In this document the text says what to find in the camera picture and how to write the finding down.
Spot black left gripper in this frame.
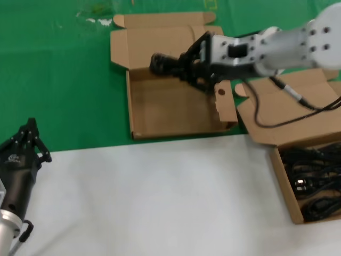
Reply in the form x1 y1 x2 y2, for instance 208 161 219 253
0 118 53 218

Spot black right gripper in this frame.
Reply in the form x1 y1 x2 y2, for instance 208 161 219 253
175 31 223 94

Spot black power cable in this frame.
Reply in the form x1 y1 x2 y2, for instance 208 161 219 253
150 52 184 77

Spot cardboard box with round holes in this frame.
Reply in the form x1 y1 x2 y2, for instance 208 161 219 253
110 12 239 140

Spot green table mat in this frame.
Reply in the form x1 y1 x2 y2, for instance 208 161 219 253
0 0 341 153

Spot white debris scraps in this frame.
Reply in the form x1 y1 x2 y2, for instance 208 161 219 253
85 18 112 27

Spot clear plastic scrap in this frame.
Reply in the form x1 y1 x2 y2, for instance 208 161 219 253
76 3 114 18

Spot silver right wrist bracket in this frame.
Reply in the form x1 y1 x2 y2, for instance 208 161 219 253
210 34 258 79

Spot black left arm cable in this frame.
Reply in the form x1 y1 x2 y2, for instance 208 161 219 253
7 219 35 256

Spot cable with silver connector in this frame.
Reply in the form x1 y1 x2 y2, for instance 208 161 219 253
269 76 341 110

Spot cardboard box holding cables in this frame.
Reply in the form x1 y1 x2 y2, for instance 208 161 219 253
234 68 341 225

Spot pile of black cables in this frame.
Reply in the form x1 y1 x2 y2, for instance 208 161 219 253
281 143 341 222

